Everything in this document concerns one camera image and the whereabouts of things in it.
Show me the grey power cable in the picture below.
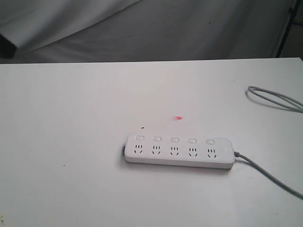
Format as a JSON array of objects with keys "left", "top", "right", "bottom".
[{"left": 233, "top": 85, "right": 303, "bottom": 199}]

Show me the black tripod stand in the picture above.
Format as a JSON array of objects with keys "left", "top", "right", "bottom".
[{"left": 275, "top": 0, "right": 302, "bottom": 58}]

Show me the grey backdrop cloth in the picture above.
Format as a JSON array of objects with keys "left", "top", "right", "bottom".
[{"left": 0, "top": 0, "right": 295, "bottom": 63}]

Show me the white five-outlet power strip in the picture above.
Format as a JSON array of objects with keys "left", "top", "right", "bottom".
[{"left": 124, "top": 133, "right": 235, "bottom": 169}]

